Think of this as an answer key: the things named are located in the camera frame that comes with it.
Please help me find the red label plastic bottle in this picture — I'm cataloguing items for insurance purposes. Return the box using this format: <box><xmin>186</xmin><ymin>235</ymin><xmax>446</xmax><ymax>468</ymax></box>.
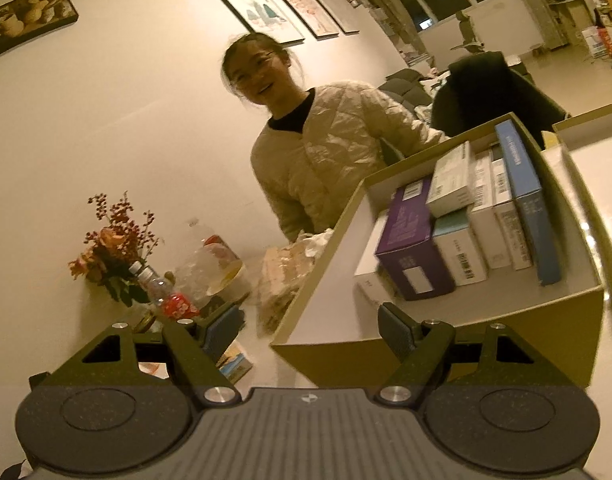
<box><xmin>129</xmin><ymin>261</ymin><xmax>199</xmax><ymax>320</ymax></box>

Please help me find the flat white box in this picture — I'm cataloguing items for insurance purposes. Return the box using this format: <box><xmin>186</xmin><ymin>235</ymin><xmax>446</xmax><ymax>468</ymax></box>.
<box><xmin>353</xmin><ymin>210</ymin><xmax>398</xmax><ymax>307</ymax></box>

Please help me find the teal white barcode box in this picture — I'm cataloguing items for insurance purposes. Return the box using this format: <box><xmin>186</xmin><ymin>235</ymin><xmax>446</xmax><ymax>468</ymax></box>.
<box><xmin>433</xmin><ymin>208</ymin><xmax>488</xmax><ymax>286</ymax></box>

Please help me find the purple product box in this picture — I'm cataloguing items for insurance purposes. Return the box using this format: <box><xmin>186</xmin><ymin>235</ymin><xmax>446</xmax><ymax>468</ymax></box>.
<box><xmin>375</xmin><ymin>177</ymin><xmax>457</xmax><ymax>301</ymax></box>

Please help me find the open cardboard storage box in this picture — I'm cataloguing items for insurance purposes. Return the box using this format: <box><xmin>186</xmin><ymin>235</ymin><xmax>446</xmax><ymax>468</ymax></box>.
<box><xmin>271</xmin><ymin>114</ymin><xmax>604</xmax><ymax>389</ymax></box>

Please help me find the black office chair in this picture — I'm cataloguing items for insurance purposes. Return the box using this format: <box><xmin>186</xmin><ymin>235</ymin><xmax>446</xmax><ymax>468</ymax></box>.
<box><xmin>431</xmin><ymin>52</ymin><xmax>568</xmax><ymax>146</ymax></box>

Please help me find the white striped upright box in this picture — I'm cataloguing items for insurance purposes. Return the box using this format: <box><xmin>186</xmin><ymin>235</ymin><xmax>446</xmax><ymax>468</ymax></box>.
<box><xmin>489</xmin><ymin>144</ymin><xmax>532</xmax><ymax>271</ymax></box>

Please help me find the framed wall picture middle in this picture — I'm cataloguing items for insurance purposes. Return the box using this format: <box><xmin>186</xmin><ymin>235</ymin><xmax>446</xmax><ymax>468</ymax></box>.
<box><xmin>283</xmin><ymin>0</ymin><xmax>339</xmax><ymax>40</ymax></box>

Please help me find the dried flower bouquet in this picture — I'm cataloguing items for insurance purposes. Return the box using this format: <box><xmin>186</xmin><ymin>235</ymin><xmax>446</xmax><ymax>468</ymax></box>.
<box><xmin>68</xmin><ymin>191</ymin><xmax>159</xmax><ymax>308</ymax></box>

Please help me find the cardboard box lid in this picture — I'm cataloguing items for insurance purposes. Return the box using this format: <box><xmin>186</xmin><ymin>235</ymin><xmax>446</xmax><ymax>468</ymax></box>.
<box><xmin>554</xmin><ymin>104</ymin><xmax>612</xmax><ymax>279</ymax></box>

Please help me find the framed wall picture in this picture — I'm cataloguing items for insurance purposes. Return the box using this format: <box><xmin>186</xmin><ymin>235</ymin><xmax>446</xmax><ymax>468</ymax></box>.
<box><xmin>317</xmin><ymin>0</ymin><xmax>360</xmax><ymax>35</ymax></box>
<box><xmin>283</xmin><ymin>0</ymin><xmax>339</xmax><ymax>40</ymax></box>
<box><xmin>221</xmin><ymin>0</ymin><xmax>305</xmax><ymax>44</ymax></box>

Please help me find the framed wall picture right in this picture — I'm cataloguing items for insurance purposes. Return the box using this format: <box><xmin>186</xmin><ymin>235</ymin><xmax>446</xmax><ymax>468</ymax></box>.
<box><xmin>317</xmin><ymin>0</ymin><xmax>360</xmax><ymax>35</ymax></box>

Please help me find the white box on top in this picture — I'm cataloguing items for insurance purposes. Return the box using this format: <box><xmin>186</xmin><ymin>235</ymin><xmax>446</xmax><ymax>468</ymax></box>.
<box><xmin>426</xmin><ymin>141</ymin><xmax>475</xmax><ymax>218</ymax></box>

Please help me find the pottery picture frame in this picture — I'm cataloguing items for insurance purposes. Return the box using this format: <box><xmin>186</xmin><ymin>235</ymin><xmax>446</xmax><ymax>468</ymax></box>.
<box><xmin>0</xmin><ymin>0</ymin><xmax>79</xmax><ymax>55</ymax></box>

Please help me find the woman in quilted jacket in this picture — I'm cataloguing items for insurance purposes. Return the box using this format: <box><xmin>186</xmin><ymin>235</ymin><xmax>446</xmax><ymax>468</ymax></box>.
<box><xmin>221</xmin><ymin>32</ymin><xmax>447</xmax><ymax>242</ymax></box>

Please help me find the blue tall book box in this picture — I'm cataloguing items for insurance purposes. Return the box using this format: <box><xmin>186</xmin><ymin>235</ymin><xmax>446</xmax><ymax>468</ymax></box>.
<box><xmin>496</xmin><ymin>119</ymin><xmax>562</xmax><ymax>286</ymax></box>

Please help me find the framed wall picture left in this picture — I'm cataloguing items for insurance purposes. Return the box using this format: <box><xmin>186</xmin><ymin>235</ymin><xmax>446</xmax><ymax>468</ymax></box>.
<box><xmin>221</xmin><ymin>0</ymin><xmax>305</xmax><ymax>44</ymax></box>

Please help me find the clear plastic bag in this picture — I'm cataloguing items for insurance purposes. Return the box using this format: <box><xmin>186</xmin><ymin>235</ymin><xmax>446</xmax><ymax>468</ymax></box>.
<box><xmin>172</xmin><ymin>217</ymin><xmax>253</xmax><ymax>314</ymax></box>

